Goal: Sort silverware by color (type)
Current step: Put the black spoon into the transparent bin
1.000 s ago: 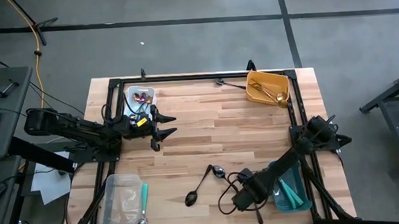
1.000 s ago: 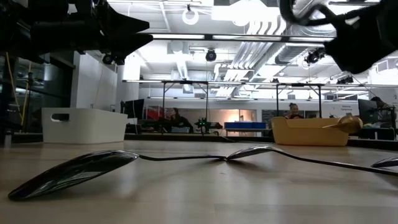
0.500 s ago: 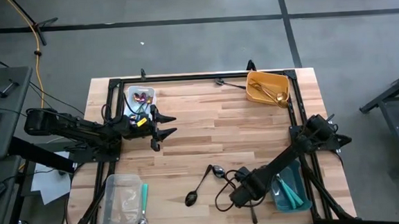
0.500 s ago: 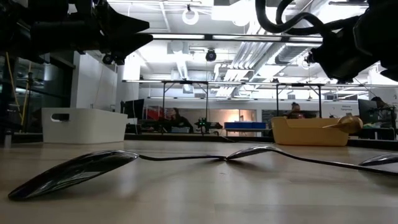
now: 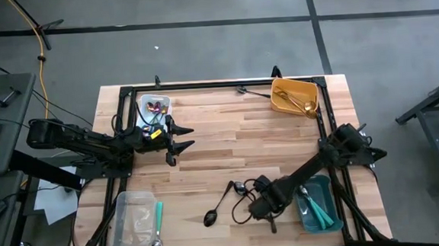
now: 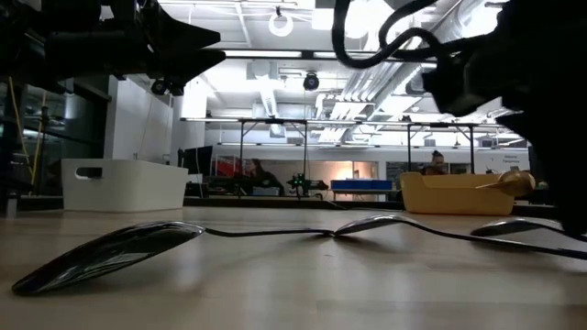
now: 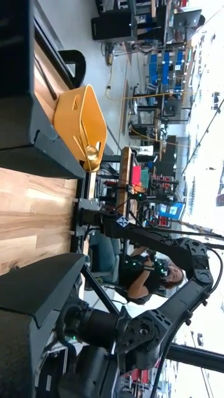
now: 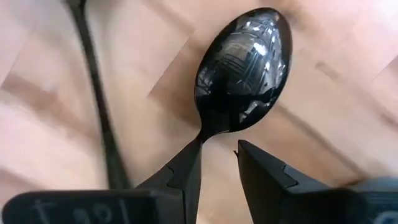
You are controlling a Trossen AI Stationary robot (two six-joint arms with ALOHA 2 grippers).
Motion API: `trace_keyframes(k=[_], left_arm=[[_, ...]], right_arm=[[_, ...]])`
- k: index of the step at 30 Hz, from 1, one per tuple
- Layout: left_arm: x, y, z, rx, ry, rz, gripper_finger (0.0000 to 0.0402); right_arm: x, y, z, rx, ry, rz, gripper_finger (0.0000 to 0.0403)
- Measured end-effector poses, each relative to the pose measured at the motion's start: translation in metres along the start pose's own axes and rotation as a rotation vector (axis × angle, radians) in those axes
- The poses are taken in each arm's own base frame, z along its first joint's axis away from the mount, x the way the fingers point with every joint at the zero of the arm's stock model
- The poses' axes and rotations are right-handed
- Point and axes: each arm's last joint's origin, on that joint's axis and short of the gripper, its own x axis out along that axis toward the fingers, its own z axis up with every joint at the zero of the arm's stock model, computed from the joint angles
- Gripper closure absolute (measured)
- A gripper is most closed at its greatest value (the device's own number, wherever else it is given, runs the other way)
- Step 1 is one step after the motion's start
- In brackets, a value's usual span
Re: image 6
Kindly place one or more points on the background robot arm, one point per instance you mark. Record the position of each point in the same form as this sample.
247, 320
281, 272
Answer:
302, 182

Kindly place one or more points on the gold spoon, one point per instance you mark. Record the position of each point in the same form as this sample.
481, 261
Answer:
516, 183

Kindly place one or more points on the black ceiling spotlight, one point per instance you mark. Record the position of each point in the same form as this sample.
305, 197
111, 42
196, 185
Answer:
159, 87
311, 81

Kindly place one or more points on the silver spoon right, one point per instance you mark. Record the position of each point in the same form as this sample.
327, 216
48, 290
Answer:
380, 221

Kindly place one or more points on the black monitor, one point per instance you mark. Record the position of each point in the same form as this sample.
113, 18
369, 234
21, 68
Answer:
197, 160

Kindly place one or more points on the person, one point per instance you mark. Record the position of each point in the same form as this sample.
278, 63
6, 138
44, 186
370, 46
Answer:
436, 166
263, 179

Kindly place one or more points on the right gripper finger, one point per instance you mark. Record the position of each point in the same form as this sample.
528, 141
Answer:
564, 183

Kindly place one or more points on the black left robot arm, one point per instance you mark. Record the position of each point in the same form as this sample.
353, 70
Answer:
69, 50

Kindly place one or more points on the white plastic bin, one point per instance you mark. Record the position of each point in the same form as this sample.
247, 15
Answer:
137, 188

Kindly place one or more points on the black spoon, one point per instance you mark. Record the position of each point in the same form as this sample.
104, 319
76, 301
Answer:
513, 227
105, 254

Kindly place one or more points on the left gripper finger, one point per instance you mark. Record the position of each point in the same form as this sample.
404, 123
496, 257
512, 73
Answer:
188, 62
183, 32

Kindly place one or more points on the black table frame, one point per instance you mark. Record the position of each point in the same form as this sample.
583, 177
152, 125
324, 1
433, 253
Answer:
241, 137
409, 151

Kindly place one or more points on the blue crate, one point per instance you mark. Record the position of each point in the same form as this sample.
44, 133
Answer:
362, 184

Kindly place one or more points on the orange plastic bin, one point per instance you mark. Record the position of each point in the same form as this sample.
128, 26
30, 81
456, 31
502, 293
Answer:
449, 201

